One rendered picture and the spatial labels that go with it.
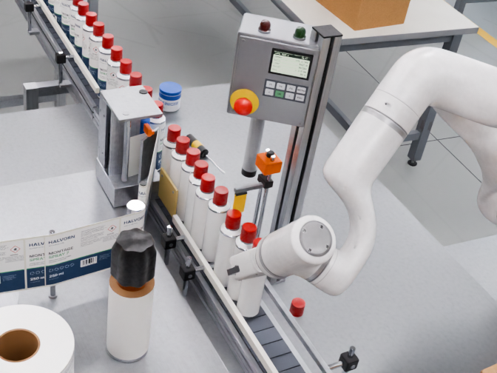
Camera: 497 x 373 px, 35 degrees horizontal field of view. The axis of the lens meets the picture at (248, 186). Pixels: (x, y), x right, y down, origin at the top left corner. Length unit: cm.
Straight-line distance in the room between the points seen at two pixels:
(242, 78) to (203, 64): 291
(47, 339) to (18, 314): 8
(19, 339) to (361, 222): 67
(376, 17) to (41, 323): 223
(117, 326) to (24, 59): 298
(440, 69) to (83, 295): 91
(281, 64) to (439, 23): 208
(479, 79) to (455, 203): 245
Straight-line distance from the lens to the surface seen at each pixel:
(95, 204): 202
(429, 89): 137
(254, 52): 157
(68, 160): 225
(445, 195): 387
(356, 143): 133
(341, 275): 135
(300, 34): 156
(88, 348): 168
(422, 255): 214
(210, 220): 180
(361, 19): 332
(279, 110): 162
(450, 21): 364
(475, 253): 221
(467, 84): 141
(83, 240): 170
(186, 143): 190
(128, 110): 189
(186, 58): 454
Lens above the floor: 216
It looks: 37 degrees down
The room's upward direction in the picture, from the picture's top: 10 degrees clockwise
